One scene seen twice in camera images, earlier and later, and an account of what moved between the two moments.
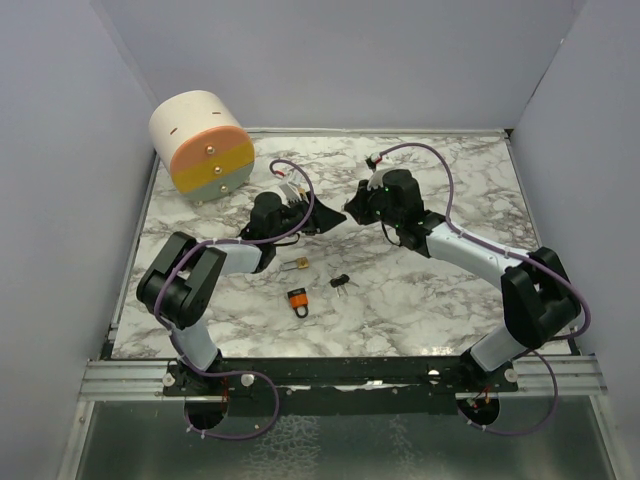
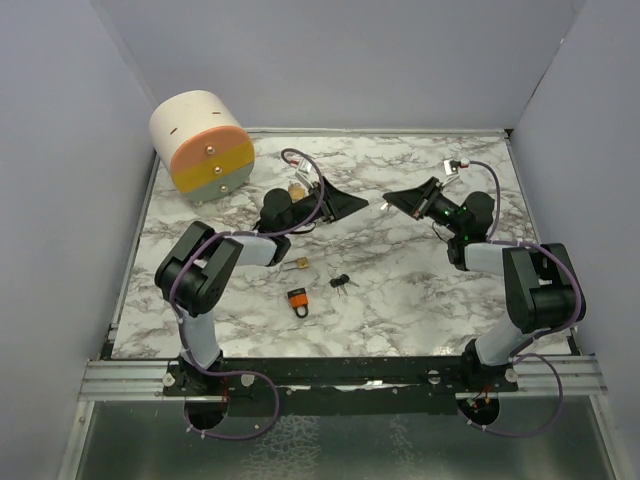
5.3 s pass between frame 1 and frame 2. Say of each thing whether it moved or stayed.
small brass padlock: stayed
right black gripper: moved
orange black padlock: stayed
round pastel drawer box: stayed
